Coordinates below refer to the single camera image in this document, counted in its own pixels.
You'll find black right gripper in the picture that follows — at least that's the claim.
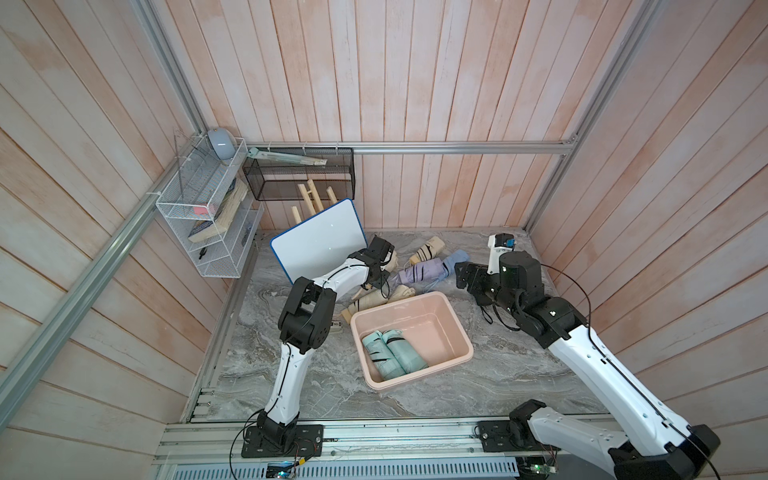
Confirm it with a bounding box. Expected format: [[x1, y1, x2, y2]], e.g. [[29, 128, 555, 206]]
[[455, 261, 522, 324]]

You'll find beige umbrella with wooden handle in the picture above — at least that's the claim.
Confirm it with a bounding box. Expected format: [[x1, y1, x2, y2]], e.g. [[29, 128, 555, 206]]
[[352, 250, 398, 301]]

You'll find pink plastic storage box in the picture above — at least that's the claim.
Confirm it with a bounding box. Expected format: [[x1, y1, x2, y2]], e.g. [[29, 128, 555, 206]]
[[351, 292, 474, 392]]

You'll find mint green umbrella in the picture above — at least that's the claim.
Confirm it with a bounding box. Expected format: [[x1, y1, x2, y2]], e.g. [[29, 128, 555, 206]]
[[382, 330, 428, 374], [362, 331, 406, 381]]

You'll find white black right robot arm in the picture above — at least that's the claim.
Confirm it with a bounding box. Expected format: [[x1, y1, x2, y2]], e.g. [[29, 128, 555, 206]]
[[455, 251, 720, 479]]

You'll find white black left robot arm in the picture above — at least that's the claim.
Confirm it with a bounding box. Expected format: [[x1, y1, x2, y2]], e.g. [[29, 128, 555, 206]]
[[244, 236, 395, 453]]

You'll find black folded umbrella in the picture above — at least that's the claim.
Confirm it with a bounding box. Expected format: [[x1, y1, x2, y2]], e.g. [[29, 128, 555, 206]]
[[480, 305, 514, 331]]

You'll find light blue folded umbrella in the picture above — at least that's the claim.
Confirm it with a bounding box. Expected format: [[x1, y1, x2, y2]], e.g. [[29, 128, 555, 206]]
[[440, 250, 470, 279]]

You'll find beige black-striped umbrella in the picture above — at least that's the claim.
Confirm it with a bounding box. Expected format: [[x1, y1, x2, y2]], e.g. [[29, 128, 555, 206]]
[[341, 289, 388, 324]]

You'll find beige umbrella black lining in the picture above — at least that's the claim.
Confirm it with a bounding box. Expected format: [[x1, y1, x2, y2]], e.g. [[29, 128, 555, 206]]
[[389, 285, 415, 303]]

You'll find small beige striped umbrella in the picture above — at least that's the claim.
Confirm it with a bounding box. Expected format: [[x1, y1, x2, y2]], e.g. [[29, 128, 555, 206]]
[[409, 236, 445, 265]]

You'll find purple folded umbrella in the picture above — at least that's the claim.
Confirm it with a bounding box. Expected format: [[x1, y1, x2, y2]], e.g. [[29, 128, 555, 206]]
[[391, 258, 449, 287]]

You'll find blue framed whiteboard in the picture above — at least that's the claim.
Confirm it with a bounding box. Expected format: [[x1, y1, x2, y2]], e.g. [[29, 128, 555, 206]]
[[270, 199, 368, 283]]

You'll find black mesh basket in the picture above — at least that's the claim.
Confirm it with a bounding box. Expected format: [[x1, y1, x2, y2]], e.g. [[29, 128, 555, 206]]
[[242, 146, 357, 202]]

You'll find book on shelf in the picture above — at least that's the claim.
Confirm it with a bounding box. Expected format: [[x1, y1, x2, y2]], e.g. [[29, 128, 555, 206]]
[[188, 178, 249, 243]]

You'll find grey round speaker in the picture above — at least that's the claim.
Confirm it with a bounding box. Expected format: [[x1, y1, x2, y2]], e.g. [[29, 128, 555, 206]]
[[207, 128, 237, 162]]

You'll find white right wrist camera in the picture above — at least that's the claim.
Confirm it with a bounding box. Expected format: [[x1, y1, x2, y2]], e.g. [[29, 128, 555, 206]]
[[487, 233, 516, 275]]

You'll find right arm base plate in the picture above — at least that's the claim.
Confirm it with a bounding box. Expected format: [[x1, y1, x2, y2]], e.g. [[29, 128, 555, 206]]
[[473, 399, 558, 453]]

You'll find white wire shelf rack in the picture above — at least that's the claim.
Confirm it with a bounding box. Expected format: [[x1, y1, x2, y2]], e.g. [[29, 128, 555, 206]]
[[156, 135, 264, 279]]

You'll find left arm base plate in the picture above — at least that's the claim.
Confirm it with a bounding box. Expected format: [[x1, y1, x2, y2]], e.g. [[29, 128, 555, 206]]
[[241, 424, 324, 459]]

